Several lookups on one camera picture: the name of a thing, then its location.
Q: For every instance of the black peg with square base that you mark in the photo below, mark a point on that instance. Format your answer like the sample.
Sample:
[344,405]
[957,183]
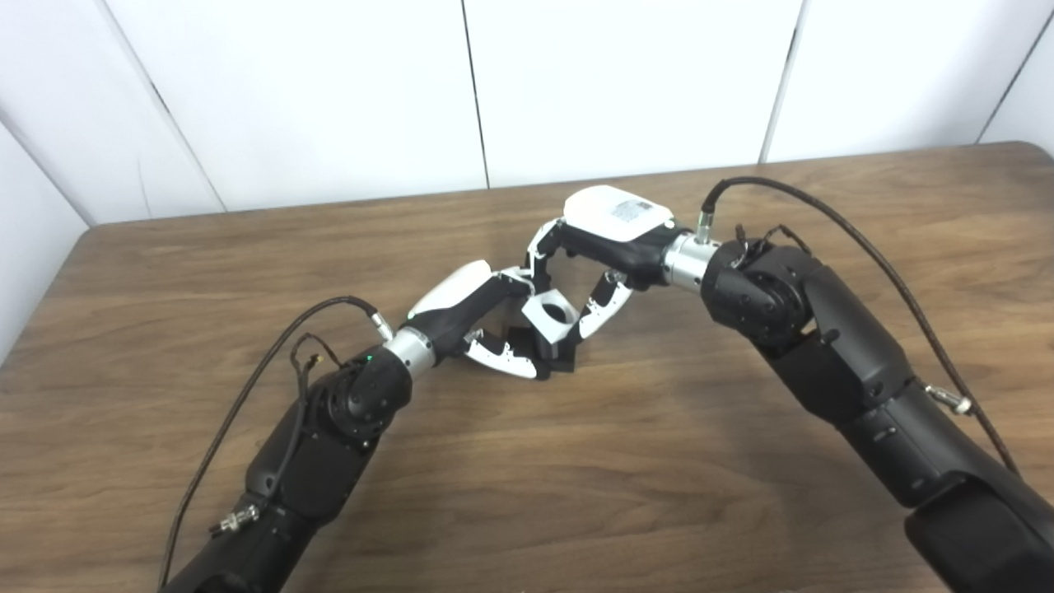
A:
[560,356]

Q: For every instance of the white square piece with hole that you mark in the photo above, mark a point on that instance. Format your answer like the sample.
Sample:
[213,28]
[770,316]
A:
[539,321]

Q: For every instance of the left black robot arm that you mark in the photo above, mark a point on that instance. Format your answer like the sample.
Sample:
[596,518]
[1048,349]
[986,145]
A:
[321,461]

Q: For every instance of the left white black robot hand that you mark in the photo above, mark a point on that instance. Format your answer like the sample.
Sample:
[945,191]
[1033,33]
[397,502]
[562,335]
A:
[457,292]

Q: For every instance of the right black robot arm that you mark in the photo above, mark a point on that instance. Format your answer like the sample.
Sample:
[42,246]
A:
[865,379]

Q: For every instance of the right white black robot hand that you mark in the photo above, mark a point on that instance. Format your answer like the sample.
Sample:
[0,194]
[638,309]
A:
[617,222]

